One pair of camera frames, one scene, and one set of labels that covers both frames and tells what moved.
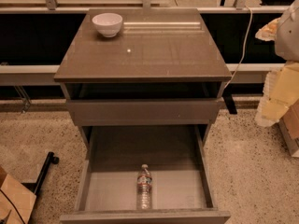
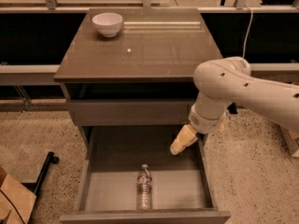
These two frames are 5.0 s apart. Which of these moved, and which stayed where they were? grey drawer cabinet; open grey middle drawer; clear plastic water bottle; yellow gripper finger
Moved: yellow gripper finger
Stayed: open grey middle drawer; clear plastic water bottle; grey drawer cabinet
